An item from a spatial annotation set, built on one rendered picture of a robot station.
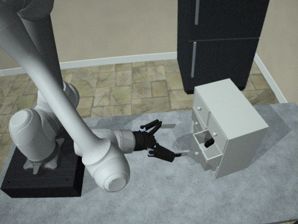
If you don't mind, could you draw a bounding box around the black nine-volt battery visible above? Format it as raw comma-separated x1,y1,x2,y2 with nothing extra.
204,138,214,148

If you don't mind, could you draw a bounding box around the small grey chest of drawers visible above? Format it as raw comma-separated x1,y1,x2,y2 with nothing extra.
194,78,269,179

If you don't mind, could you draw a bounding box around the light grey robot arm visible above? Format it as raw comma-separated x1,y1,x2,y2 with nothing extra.
0,0,135,192

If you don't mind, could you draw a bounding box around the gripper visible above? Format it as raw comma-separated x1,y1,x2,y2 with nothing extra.
133,119,189,162

